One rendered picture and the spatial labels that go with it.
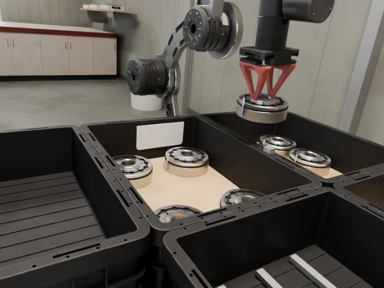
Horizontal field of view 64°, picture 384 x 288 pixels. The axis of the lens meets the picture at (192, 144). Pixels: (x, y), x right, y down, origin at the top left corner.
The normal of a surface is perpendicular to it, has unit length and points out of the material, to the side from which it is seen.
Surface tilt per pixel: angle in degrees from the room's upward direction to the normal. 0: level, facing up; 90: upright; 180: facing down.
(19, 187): 0
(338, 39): 90
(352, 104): 90
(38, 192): 0
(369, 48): 90
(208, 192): 0
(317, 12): 92
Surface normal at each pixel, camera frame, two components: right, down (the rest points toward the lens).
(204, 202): 0.09, -0.93
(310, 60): -0.84, 0.13
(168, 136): 0.51, 0.36
